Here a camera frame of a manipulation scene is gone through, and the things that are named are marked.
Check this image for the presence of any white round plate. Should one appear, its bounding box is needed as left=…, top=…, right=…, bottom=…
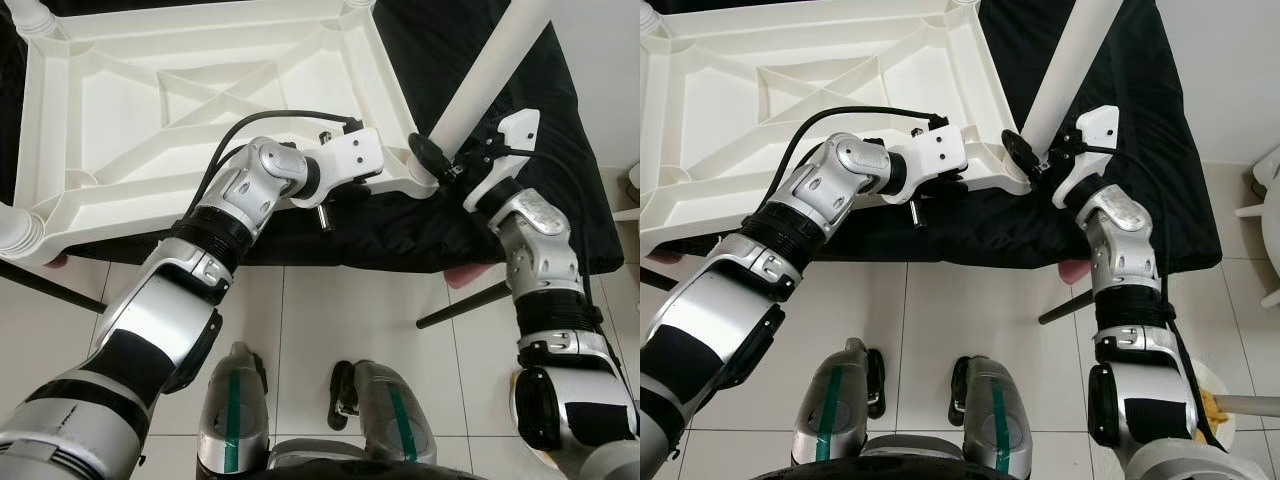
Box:
left=1195, top=364, right=1243, bottom=453

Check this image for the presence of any white plastic chair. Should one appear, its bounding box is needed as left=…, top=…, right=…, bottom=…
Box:
left=612, top=163, right=641, bottom=223
left=1234, top=145, right=1280, bottom=312

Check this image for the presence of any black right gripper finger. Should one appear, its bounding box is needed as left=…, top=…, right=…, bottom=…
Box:
left=409, top=132, right=454, bottom=184
left=1002, top=129, right=1043, bottom=180

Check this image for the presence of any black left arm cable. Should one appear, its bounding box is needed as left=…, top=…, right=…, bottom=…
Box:
left=195, top=109, right=367, bottom=217
left=778, top=104, right=952, bottom=203

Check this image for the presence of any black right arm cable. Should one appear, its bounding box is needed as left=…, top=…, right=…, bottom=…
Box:
left=508, top=145, right=603, bottom=333
left=1083, top=145, right=1218, bottom=443

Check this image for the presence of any black robot waist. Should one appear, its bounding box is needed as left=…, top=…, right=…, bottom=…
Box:
left=750, top=455, right=1091, bottom=480
left=265, top=455, right=521, bottom=480

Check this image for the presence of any silver robot leg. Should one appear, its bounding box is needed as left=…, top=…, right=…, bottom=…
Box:
left=947, top=355, right=1032, bottom=477
left=327, top=360, right=439, bottom=467
left=789, top=338, right=887, bottom=467
left=196, top=342, right=270, bottom=477

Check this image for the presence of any grey pole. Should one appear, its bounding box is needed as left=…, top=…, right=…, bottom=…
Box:
left=1215, top=393, right=1280, bottom=417

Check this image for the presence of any silver right robot leg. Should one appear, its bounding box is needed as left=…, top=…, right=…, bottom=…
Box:
left=947, top=355, right=1032, bottom=477
left=327, top=360, right=439, bottom=467

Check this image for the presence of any silver left robot leg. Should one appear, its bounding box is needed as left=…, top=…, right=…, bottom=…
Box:
left=789, top=338, right=887, bottom=467
left=196, top=342, right=270, bottom=477

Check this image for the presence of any black cloth table cover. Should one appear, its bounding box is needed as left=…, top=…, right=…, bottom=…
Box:
left=640, top=0, right=1224, bottom=273
left=0, top=0, right=604, bottom=277

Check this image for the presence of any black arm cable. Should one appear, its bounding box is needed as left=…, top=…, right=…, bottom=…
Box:
left=195, top=109, right=367, bottom=217
left=778, top=104, right=952, bottom=203
left=508, top=145, right=603, bottom=333
left=1083, top=145, right=1218, bottom=443

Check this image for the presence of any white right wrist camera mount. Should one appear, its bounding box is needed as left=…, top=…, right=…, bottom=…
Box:
left=1054, top=104, right=1119, bottom=210
left=461, top=108, right=542, bottom=214

